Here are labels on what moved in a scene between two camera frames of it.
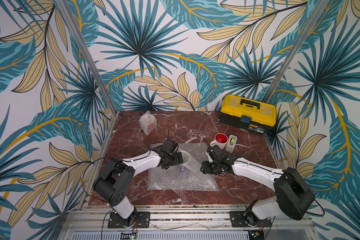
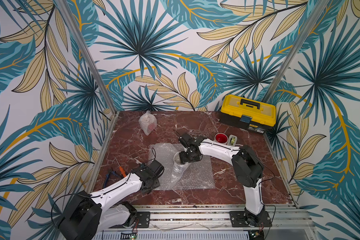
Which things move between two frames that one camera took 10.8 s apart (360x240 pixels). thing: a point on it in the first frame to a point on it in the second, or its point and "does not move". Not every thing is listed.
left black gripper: (178, 160) to (156, 185)
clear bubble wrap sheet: (148, 122) does not move
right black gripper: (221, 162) to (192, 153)
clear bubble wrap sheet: (197, 173) does not move
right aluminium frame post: (306, 31) does not move
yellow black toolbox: (252, 114) does not move
